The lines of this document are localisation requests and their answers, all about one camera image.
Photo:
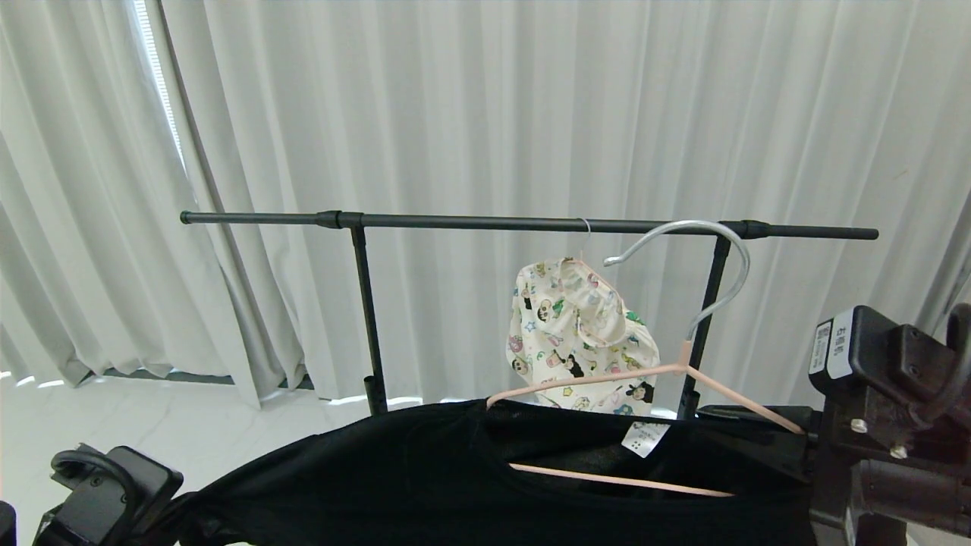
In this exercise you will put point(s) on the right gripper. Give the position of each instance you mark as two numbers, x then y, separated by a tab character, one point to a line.
834	493

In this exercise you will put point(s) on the pink clothes hanger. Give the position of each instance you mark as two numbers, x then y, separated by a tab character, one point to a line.
585	224
687	353

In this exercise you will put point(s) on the cream printed garment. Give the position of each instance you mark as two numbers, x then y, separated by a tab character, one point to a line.
576	341

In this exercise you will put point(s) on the black garment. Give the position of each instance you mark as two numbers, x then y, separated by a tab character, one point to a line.
379	485

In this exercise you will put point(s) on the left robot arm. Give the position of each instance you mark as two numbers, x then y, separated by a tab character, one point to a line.
6	527

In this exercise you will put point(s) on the black clothes rack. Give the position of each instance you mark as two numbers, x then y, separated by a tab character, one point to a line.
493	223

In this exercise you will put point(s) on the white curtain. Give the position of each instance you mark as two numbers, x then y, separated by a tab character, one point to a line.
76	189
493	98

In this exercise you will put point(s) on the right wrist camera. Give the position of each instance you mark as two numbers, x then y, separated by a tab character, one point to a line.
872	349

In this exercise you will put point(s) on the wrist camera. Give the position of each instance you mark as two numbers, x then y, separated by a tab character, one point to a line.
114	500
872	349

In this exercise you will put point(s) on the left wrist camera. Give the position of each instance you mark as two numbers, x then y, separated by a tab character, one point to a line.
114	500

